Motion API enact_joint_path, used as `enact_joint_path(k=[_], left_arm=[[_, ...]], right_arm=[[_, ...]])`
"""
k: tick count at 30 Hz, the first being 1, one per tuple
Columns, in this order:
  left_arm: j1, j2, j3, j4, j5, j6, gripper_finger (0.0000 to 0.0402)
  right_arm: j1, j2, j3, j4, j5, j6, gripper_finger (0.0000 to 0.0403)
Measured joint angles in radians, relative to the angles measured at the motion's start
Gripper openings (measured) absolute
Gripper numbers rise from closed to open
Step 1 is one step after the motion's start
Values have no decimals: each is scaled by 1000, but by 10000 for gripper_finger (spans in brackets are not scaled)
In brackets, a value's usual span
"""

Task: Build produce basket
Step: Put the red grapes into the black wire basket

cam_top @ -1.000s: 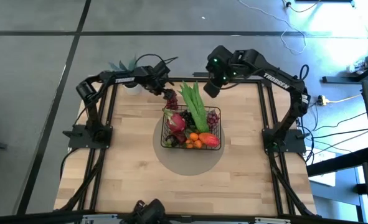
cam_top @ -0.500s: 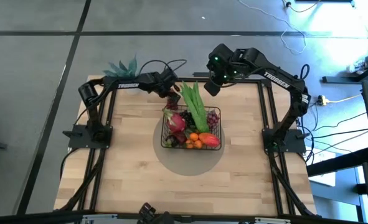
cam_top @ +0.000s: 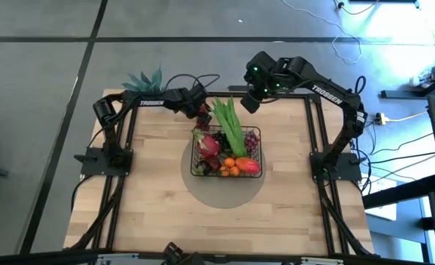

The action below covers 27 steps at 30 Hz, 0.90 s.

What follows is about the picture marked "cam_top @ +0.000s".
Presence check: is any black grape bunch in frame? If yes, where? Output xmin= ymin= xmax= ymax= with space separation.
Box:
xmin=212 ymin=131 xmax=232 ymax=152

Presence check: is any red yellow mango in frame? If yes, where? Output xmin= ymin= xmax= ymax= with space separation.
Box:
xmin=235 ymin=157 xmax=261 ymax=175

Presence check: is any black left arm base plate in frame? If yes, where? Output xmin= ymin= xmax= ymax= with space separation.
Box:
xmin=74 ymin=146 xmax=133 ymax=177

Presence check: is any grey floor cable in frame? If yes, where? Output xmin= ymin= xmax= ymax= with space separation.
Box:
xmin=371 ymin=145 xmax=435 ymax=174

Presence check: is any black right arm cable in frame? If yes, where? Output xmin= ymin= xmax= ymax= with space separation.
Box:
xmin=353 ymin=75 xmax=367 ymax=96

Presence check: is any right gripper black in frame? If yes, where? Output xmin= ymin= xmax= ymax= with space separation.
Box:
xmin=241 ymin=51 xmax=277 ymax=114

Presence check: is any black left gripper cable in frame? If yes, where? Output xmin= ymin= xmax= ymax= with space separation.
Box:
xmin=164 ymin=73 xmax=221 ymax=97

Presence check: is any dark red round fruit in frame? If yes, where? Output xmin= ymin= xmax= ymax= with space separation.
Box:
xmin=205 ymin=156 xmax=222 ymax=173

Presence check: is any black wire basket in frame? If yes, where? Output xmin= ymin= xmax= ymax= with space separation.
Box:
xmin=190 ymin=124 xmax=263 ymax=179

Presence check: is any black floor stand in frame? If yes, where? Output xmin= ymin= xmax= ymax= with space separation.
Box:
xmin=381 ymin=79 xmax=435 ymax=100

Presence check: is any thin black floor cable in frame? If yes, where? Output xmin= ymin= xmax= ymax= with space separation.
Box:
xmin=367 ymin=132 xmax=435 ymax=155

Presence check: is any round grey mat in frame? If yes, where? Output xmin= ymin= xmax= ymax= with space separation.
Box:
xmin=180 ymin=146 xmax=266 ymax=210

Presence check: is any black aluminium table frame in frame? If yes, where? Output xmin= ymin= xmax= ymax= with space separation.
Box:
xmin=64 ymin=88 xmax=376 ymax=258

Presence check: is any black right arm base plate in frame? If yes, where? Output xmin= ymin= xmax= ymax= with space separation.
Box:
xmin=310 ymin=151 xmax=362 ymax=182

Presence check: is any black beam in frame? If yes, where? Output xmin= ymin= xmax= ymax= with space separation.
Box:
xmin=362 ymin=172 xmax=435 ymax=210

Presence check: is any pink-purple grape bunch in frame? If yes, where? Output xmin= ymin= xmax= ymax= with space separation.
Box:
xmin=244 ymin=130 xmax=261 ymax=154

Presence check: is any black rig crossbar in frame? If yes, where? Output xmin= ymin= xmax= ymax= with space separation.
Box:
xmin=0 ymin=249 xmax=435 ymax=265

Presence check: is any black floor cable with plug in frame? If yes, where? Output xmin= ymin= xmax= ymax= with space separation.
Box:
xmin=333 ymin=0 xmax=382 ymax=15

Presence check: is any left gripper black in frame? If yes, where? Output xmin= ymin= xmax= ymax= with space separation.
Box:
xmin=182 ymin=85 xmax=213 ymax=130

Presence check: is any white floor cable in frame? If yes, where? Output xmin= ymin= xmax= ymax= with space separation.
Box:
xmin=281 ymin=0 xmax=364 ymax=64

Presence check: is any black mechanical object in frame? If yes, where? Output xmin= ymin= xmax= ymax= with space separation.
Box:
xmin=161 ymin=241 xmax=205 ymax=265

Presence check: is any cream power cable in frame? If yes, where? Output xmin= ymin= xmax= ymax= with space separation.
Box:
xmin=384 ymin=110 xmax=430 ymax=124

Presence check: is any pink dragon fruit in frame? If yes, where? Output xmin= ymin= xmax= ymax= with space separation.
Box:
xmin=191 ymin=127 xmax=221 ymax=160

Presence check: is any dark red grape bunch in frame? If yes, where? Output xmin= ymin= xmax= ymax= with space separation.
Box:
xmin=197 ymin=106 xmax=213 ymax=133

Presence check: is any potted plant white pot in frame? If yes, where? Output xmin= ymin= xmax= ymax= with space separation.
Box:
xmin=121 ymin=65 xmax=166 ymax=93

